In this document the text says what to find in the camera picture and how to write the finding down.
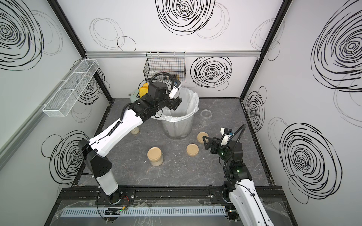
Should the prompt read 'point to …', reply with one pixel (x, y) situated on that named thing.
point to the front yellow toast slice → (144, 90)
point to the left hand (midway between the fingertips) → (174, 92)
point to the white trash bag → (189, 106)
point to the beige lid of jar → (192, 149)
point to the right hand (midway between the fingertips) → (209, 138)
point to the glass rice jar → (206, 115)
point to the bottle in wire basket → (177, 77)
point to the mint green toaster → (133, 97)
